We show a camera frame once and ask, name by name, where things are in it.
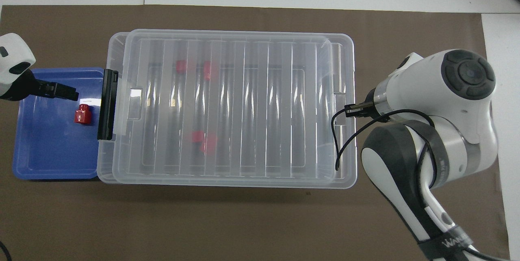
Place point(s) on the blue plastic tray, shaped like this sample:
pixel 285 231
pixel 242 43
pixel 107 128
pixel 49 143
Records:
pixel 48 151

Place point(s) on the black box latch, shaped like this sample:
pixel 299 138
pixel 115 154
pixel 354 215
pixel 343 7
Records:
pixel 107 106

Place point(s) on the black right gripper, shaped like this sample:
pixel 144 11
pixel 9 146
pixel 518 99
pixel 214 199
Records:
pixel 371 104

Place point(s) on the red toy block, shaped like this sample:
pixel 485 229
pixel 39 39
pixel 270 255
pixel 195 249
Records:
pixel 208 70
pixel 82 115
pixel 209 144
pixel 198 136
pixel 181 66

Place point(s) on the brown table mat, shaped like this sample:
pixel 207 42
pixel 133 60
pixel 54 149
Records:
pixel 260 220

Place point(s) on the clear plastic storage box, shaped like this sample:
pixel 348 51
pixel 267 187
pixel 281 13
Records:
pixel 105 159

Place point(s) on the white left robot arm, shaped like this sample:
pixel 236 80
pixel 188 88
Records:
pixel 12 52

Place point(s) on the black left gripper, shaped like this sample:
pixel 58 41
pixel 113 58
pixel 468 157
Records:
pixel 20 88

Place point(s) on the clear ribbed plastic lid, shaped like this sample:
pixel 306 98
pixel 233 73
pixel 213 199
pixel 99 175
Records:
pixel 260 111

